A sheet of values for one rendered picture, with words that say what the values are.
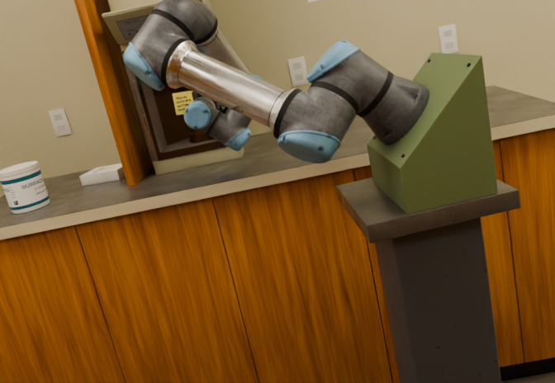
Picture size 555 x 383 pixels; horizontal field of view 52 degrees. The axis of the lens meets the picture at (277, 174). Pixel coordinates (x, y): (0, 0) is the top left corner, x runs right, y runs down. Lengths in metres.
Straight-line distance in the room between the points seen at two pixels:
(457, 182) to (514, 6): 1.47
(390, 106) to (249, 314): 0.98
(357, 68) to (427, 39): 1.29
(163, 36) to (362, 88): 0.46
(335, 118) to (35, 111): 1.72
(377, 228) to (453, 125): 0.25
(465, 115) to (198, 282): 1.08
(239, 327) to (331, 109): 1.01
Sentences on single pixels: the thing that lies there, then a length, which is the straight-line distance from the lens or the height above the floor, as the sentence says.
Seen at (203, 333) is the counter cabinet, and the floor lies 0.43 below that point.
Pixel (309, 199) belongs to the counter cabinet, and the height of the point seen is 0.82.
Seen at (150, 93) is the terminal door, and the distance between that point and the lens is 2.02.
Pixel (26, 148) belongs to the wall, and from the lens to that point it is 2.69.
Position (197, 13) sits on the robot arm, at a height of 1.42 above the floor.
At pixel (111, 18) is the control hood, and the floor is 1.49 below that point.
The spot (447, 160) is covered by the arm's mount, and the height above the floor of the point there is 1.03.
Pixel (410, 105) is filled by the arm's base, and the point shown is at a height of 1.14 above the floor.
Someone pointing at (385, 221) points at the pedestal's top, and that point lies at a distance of 1.16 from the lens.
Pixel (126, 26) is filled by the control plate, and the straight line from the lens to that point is 1.96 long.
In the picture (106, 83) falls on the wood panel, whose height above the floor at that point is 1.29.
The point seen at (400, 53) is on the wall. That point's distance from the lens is 2.45.
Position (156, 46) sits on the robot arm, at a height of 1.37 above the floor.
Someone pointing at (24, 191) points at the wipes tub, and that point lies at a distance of 2.06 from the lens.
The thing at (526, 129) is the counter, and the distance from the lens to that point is 1.84.
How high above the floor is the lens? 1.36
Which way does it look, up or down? 14 degrees down
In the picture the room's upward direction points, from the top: 12 degrees counter-clockwise
